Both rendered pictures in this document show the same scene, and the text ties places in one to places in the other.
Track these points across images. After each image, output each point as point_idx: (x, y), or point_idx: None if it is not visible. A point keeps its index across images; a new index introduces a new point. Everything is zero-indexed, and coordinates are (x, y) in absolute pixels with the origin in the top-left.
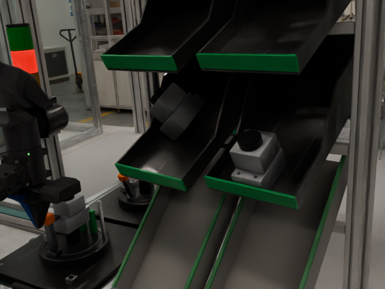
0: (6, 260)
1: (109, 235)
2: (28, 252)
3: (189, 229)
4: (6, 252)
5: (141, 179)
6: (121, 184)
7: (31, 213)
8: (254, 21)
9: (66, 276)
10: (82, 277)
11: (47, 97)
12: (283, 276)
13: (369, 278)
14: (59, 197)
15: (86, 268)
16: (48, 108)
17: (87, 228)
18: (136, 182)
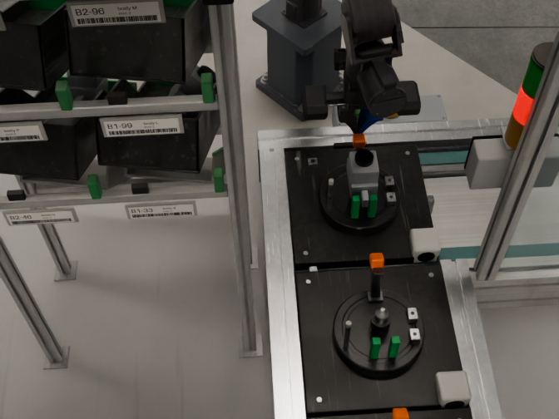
0: (411, 159)
1: (344, 236)
2: (404, 177)
3: None
4: (477, 208)
5: None
6: (472, 373)
7: (358, 117)
8: None
9: (325, 168)
10: (309, 173)
11: (350, 51)
12: (91, 166)
13: (48, 401)
14: (301, 92)
15: (318, 184)
16: (349, 61)
17: (369, 219)
18: (409, 337)
